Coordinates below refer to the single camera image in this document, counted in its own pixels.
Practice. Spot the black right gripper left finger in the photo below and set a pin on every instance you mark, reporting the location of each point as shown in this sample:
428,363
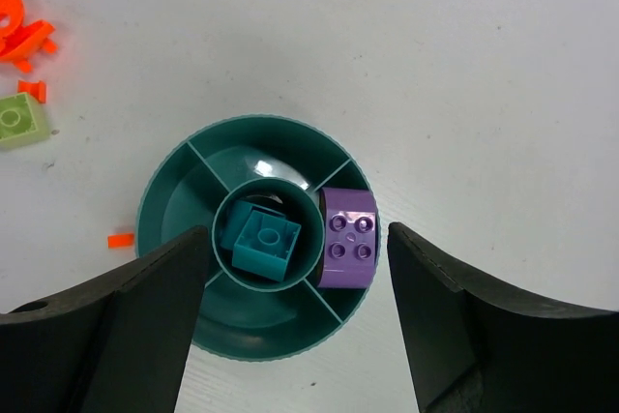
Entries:
116,343

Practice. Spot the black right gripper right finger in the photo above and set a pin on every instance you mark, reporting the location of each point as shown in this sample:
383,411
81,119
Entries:
475,343

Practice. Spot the purple curved lego brick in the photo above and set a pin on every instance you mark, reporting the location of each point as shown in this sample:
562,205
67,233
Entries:
351,238

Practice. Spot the teal square lego brick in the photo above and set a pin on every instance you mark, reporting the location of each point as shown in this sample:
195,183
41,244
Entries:
265,244

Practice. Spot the teal frog lotus lego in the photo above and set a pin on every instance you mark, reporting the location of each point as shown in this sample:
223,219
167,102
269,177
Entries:
237,216

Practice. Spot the orange clip lego piece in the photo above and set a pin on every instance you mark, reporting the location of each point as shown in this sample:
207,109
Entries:
121,240

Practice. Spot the teal round divided container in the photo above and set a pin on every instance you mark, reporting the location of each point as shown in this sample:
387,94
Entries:
276,162

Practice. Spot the lime green square lego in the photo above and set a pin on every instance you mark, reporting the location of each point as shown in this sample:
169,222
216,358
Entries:
23,121

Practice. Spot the orange curved small lego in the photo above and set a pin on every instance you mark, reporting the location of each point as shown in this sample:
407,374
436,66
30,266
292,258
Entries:
37,90

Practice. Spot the orange funnel lego piece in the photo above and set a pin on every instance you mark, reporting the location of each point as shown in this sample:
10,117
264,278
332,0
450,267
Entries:
19,41

